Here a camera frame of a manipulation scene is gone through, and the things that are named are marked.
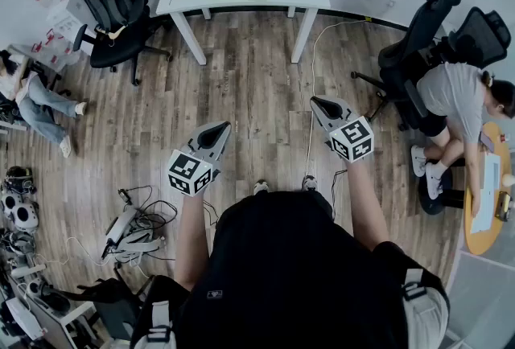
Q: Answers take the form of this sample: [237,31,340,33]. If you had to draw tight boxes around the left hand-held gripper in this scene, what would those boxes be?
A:
[167,121,233,198]

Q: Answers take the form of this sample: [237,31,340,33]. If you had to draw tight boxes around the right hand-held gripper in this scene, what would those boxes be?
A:
[309,95,375,164]

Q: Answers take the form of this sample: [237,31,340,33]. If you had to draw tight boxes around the person's right forearm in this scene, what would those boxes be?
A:
[344,157,390,252]

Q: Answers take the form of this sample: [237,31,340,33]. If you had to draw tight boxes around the person's left forearm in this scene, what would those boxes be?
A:
[173,188,210,292]

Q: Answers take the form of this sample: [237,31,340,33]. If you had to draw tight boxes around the white round headset device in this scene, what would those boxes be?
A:
[0,192,23,216]
[10,202,40,234]
[103,205,140,260]

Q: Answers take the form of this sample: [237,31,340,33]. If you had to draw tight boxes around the black round chair base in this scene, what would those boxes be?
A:
[417,166,468,216]

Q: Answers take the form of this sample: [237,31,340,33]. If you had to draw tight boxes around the wooden clothes hanger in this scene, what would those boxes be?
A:
[95,24,128,47]

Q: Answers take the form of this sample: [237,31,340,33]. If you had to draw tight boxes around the person's black clothing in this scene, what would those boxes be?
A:
[132,190,450,349]

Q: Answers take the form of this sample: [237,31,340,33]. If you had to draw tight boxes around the pink phone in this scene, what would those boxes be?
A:
[480,129,496,152]

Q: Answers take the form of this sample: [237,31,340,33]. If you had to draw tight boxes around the grey backpack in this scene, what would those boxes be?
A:
[83,0,134,33]

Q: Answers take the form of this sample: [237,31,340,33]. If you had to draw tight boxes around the white papers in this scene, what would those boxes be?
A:
[469,152,503,235]

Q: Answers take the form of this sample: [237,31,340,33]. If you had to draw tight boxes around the white cardboard box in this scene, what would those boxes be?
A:
[46,0,97,55]

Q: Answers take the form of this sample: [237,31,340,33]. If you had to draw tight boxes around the black helmet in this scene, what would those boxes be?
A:
[6,166,35,194]

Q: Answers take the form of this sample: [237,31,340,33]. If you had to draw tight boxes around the round yellow table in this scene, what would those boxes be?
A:
[462,121,513,256]

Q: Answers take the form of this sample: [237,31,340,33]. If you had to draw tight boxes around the cluttered work desk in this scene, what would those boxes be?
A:
[0,278,97,349]

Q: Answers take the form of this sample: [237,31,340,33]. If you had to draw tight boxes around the white floor cable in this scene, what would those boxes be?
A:
[305,17,371,175]

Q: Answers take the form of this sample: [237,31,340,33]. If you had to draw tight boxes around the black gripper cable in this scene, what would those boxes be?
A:
[203,200,220,228]
[330,168,349,220]

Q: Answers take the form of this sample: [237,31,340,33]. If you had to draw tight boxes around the thin white cable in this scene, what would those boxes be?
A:
[34,236,150,280]

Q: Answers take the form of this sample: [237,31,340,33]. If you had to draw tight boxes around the white shoulder strap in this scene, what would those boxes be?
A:
[132,301,176,349]
[402,269,450,349]

